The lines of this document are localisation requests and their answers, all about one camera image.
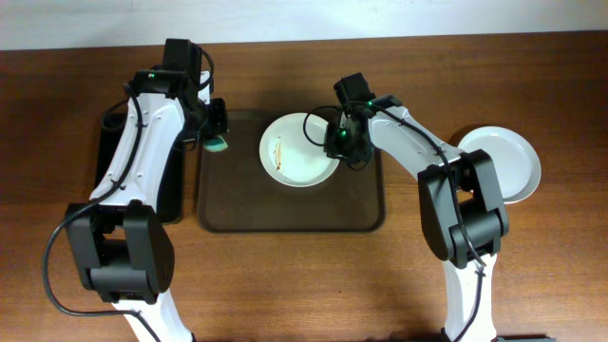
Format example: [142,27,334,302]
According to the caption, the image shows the green yellow scrub sponge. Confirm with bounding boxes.
[203,136,228,153]

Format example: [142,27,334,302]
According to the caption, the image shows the white plate top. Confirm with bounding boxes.
[258,112,339,187]

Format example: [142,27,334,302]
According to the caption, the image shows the white plate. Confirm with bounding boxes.
[258,112,339,187]
[458,126,542,204]

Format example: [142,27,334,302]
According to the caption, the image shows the white plate bottom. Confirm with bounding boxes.
[458,126,542,204]

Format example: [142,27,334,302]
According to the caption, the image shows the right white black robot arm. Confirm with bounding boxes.
[324,96,509,341]

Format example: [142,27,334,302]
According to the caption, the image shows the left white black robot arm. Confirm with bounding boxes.
[57,69,227,341]

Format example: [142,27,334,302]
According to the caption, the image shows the brown clear plastic tray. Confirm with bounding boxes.
[198,110,386,233]

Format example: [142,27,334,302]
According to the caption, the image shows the black plastic tray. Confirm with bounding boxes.
[90,109,184,223]

